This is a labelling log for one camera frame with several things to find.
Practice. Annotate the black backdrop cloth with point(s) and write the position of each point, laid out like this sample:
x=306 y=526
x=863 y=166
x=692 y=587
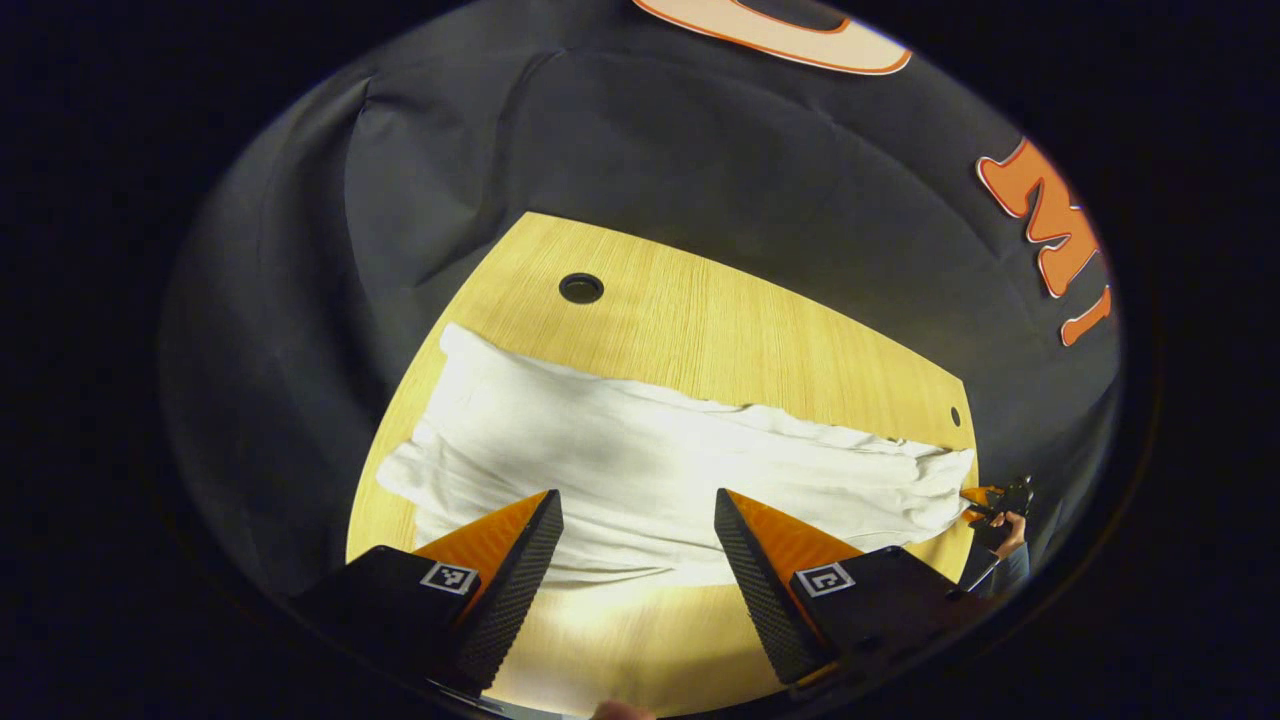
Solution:
x=700 y=150

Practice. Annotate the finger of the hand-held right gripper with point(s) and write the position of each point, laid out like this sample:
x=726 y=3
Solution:
x=982 y=495

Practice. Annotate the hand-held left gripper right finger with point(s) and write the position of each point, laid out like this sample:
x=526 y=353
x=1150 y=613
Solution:
x=765 y=600

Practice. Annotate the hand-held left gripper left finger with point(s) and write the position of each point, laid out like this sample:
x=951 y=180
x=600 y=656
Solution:
x=515 y=600

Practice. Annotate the white jeans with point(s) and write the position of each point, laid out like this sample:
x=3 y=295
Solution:
x=620 y=450

